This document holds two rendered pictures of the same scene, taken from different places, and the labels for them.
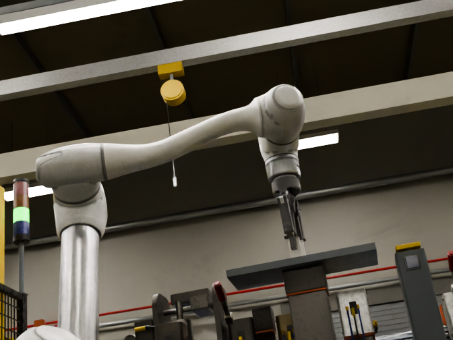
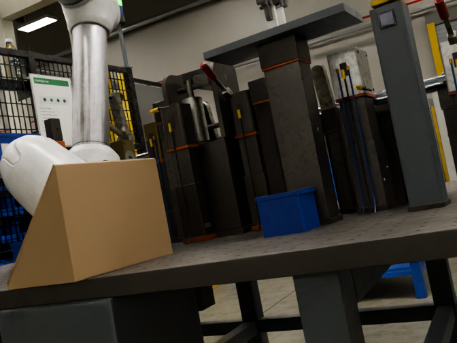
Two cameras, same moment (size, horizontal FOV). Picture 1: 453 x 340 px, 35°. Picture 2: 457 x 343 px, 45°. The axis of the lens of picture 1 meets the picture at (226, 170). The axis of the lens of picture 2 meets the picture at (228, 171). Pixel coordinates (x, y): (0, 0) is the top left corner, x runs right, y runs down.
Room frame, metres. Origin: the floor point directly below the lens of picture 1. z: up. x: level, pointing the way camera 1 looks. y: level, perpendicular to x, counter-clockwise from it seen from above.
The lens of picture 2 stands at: (0.45, -0.45, 0.80)
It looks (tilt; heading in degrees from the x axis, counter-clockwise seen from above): 3 degrees up; 21
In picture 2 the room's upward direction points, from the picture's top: 11 degrees counter-clockwise
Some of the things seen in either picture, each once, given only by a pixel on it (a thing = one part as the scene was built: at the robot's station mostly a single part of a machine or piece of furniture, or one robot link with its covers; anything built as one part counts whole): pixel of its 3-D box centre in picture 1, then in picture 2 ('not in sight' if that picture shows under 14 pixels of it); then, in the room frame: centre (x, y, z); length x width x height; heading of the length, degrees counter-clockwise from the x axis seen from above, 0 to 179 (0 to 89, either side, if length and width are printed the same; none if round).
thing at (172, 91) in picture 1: (176, 123); not in sight; (3.99, 0.27, 2.85); 0.16 x 0.10 x 0.85; 85
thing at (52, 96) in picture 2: not in sight; (55, 111); (2.39, 1.00, 1.30); 0.23 x 0.02 x 0.31; 171
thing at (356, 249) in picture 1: (303, 267); (281, 37); (1.76, -0.16, 1.16); 0.37 x 0.14 x 0.02; 81
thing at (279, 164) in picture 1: (283, 171); not in sight; (1.77, -0.15, 1.43); 0.09 x 0.09 x 0.06
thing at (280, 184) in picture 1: (287, 196); not in sight; (1.77, -0.15, 1.36); 0.08 x 0.07 x 0.09; 160
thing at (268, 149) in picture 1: (277, 133); not in sight; (1.76, -0.15, 1.54); 0.13 x 0.11 x 0.16; 6
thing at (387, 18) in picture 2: (412, 262); (387, 19); (1.68, -0.41, 1.11); 0.03 x 0.01 x 0.03; 81
